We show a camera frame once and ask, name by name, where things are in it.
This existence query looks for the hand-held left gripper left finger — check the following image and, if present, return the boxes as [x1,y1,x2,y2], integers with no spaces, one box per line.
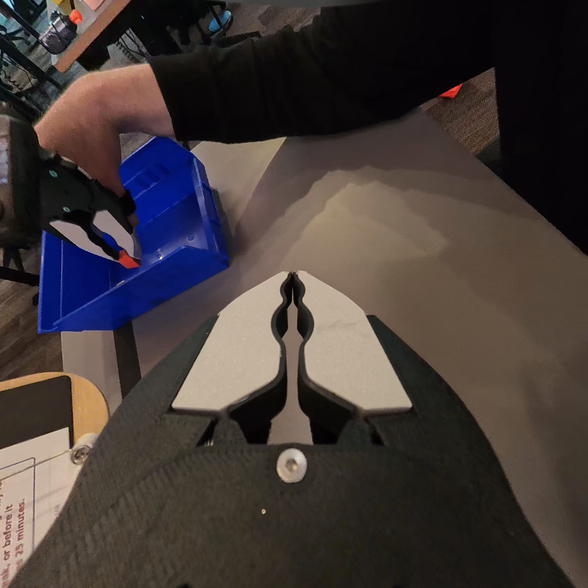
[171,271,295,444]

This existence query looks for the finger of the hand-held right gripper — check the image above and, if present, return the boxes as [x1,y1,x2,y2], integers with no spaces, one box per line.
[49,219,122,263]
[92,211,143,260]

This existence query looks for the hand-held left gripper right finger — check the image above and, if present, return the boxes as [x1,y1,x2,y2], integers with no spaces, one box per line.
[293,270,413,445]

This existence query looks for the blue plastic bin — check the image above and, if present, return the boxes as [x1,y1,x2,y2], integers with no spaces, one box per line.
[38,136,230,334]

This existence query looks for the person's right forearm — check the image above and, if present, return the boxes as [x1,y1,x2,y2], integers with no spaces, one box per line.
[148,2,499,144]

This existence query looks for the person's right hand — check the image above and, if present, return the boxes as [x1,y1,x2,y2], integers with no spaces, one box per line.
[34,63,176,198]

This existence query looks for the black metal rack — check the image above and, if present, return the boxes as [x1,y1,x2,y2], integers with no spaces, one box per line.
[0,0,62,121]

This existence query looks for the wooden board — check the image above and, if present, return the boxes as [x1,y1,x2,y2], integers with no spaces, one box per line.
[0,372,111,588]

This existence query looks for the wooden desk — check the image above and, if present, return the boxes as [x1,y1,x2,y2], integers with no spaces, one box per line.
[54,0,135,73]

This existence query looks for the water bottle with orange cap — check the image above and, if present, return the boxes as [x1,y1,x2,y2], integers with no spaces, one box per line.
[39,9,84,55]

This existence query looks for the black panel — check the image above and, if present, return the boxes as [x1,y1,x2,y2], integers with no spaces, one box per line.
[0,376,74,450]

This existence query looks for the white paper label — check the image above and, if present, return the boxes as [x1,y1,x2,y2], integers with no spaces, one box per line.
[0,428,78,585]

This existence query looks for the black table frame bar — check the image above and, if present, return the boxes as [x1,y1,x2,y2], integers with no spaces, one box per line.
[112,321,141,399]

